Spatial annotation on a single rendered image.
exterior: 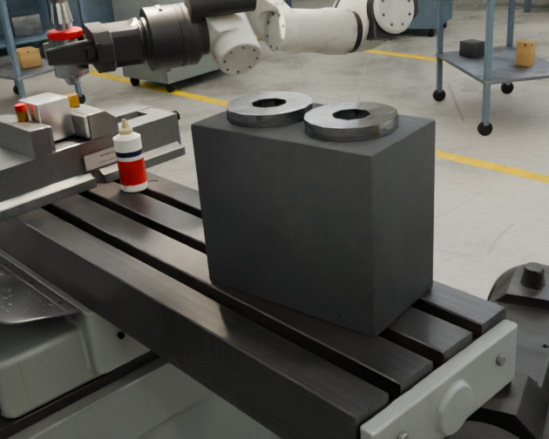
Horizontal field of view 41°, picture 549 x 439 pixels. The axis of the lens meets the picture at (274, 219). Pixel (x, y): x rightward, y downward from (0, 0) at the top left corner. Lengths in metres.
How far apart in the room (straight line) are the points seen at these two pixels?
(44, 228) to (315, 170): 0.49
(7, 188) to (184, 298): 0.40
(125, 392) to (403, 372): 0.52
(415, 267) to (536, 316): 0.71
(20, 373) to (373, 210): 0.53
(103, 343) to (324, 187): 0.45
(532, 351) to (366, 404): 0.74
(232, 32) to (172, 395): 0.54
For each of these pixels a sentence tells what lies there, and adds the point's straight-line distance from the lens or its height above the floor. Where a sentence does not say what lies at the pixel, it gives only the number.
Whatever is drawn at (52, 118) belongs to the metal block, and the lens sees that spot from 1.17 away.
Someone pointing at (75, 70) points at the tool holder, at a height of 1.14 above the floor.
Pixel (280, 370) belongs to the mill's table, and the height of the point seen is 0.94.
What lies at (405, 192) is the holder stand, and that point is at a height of 1.07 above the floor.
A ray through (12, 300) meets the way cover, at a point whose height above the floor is 0.88.
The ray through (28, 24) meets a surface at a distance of 7.57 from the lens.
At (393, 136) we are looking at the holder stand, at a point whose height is 1.13.
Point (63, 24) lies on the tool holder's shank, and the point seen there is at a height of 1.20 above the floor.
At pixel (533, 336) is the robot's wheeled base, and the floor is 0.59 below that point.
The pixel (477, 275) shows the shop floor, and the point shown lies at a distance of 2.80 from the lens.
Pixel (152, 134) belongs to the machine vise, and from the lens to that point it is 1.24.
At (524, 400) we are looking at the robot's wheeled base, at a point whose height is 0.61.
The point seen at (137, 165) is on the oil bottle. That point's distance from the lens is 1.12.
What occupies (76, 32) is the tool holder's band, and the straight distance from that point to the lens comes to 1.06.
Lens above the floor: 1.34
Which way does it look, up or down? 24 degrees down
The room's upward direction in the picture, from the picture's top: 5 degrees counter-clockwise
